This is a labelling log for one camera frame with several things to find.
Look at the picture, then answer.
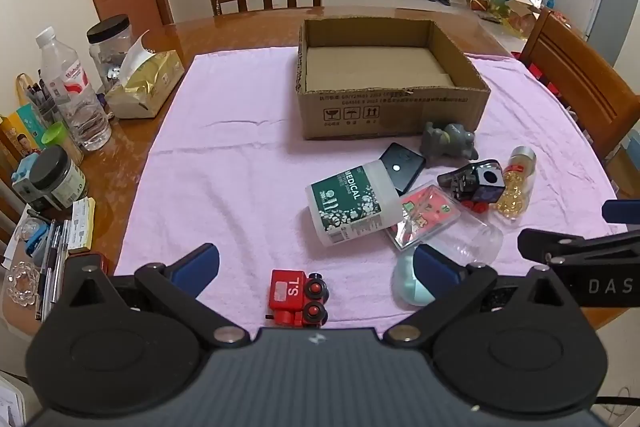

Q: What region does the pink towel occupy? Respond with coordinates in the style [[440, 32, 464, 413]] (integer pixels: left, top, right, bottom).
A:
[[115, 49, 627, 343]]

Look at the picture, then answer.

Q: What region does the black pen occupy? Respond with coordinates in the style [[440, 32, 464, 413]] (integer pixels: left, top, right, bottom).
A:
[[35, 222, 55, 321], [50, 219, 70, 305]]

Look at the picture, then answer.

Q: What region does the gold tissue box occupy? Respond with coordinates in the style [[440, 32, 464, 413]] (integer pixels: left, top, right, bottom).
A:
[[105, 29, 186, 120]]

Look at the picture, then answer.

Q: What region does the container with green cap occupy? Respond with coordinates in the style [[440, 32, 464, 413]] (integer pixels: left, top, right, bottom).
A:
[[41, 123, 85, 166]]

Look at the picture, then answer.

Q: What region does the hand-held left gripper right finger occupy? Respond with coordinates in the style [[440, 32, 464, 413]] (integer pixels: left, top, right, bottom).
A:
[[382, 244, 586, 349]]

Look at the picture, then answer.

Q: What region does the clear water bottle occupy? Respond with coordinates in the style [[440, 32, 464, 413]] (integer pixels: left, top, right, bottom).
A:
[[35, 26, 112, 152]]

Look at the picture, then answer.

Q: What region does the dark jar with black lid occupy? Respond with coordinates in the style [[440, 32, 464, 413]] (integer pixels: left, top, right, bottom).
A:
[[30, 145, 89, 208]]

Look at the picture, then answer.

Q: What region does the crystal glass dish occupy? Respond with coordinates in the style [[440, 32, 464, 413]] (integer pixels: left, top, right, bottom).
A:
[[4, 261, 42, 308]]

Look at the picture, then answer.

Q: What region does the grey refrigerator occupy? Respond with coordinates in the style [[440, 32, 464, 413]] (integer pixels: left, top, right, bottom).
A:
[[584, 0, 640, 68]]

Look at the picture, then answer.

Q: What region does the light blue egg-shaped case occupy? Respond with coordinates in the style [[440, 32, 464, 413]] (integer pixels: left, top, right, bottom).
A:
[[391, 249, 441, 307]]

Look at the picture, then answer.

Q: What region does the small blue toy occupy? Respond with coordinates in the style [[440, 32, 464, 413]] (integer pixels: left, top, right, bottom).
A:
[[11, 164, 37, 188]]

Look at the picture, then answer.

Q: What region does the colourful paper bag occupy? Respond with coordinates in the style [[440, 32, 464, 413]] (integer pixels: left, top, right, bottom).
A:
[[0, 104, 51, 168]]

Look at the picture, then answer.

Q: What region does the black and blue toy car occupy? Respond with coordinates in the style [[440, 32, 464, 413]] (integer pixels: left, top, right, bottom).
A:
[[437, 159, 502, 214]]

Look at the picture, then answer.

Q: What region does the grey elephant toy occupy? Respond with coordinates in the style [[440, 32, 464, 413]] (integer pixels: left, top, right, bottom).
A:
[[421, 122, 480, 166]]

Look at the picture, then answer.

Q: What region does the cardboard box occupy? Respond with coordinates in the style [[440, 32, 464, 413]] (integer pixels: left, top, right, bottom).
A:
[[296, 18, 491, 141]]

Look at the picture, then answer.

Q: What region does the red toy train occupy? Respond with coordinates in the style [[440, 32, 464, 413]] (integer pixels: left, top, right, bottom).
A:
[[267, 269, 330, 328]]

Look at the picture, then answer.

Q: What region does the pink card packet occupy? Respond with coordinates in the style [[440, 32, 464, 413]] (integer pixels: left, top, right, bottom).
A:
[[385, 184, 473, 253]]

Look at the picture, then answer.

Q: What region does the pen holder with pens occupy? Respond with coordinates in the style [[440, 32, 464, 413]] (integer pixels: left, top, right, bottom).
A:
[[17, 74, 57, 128]]

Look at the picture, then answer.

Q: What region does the white kitchen counter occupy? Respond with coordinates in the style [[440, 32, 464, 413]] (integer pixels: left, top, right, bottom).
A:
[[539, 0, 597, 34]]

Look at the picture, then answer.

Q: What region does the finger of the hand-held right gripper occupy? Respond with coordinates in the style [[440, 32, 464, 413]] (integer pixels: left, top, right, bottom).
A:
[[517, 228, 640, 266], [602, 201, 640, 224]]

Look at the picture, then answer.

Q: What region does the capsule bottle with silver cap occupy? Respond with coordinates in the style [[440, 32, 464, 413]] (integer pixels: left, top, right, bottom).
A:
[[495, 146, 538, 221]]

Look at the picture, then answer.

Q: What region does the stack of yellow note pads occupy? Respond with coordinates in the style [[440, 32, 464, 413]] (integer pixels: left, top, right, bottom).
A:
[[66, 198, 96, 254]]

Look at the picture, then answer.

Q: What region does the clear jar with black lid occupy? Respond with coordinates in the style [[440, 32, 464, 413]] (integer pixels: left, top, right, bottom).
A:
[[86, 14, 134, 94]]

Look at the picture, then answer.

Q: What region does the clear plastic jar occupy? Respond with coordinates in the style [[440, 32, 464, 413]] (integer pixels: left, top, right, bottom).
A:
[[415, 207, 504, 266]]

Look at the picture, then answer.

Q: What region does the black power bank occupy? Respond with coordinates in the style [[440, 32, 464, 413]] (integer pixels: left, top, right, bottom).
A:
[[378, 143, 427, 196]]

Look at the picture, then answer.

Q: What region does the white bottle with green label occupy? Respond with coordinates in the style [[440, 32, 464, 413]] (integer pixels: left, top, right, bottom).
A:
[[305, 159, 408, 248]]

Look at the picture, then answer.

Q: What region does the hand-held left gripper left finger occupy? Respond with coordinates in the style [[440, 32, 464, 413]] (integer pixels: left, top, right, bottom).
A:
[[50, 243, 251, 350]]

